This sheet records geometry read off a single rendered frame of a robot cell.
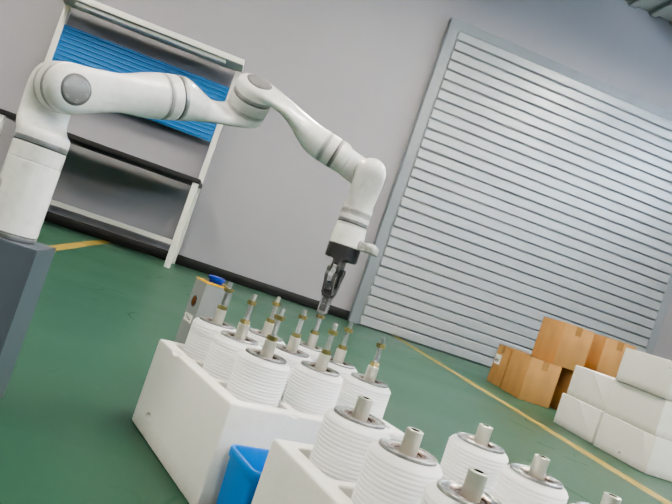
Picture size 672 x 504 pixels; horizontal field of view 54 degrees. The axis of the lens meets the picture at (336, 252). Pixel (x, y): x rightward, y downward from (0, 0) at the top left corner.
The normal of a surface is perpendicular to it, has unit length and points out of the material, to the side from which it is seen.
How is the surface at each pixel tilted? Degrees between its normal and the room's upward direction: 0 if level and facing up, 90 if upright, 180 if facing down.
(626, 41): 90
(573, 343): 90
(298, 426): 90
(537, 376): 90
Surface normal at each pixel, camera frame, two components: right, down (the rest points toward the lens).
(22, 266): 0.18, 0.04
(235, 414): 0.51, 0.15
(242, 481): -0.83, -0.26
